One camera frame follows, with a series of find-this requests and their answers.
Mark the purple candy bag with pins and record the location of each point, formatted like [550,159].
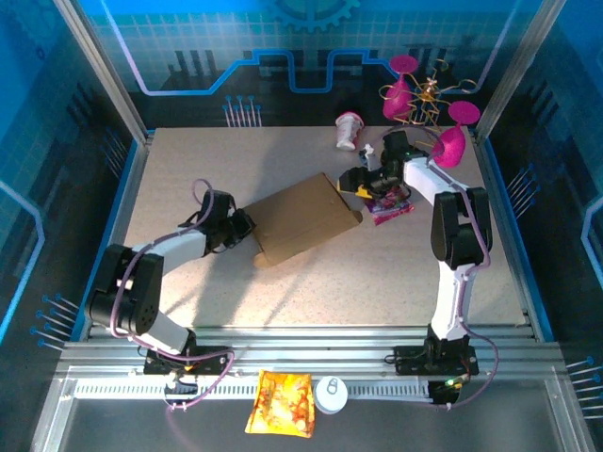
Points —
[391,207]

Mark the white cup with pink lid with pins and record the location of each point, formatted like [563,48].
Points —
[348,132]

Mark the brown cardboard box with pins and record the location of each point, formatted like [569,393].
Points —
[301,216]

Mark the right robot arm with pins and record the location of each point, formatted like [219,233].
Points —
[457,230]

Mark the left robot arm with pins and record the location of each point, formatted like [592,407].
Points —
[132,292]

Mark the pink wine glass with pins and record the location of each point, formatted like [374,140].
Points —
[398,96]
[452,141]

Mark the yellow snack bag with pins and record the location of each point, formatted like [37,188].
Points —
[282,405]

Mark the white pull-tab can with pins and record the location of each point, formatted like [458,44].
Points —
[331,394]

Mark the black controller board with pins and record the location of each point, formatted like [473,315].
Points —
[445,393]

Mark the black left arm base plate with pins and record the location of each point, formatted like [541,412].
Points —
[212,361]

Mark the aluminium frame rail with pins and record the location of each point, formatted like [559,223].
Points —
[306,353]

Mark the aluminium frame post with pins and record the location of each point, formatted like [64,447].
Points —
[101,70]
[516,70]

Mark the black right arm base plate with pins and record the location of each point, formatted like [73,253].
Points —
[410,360]

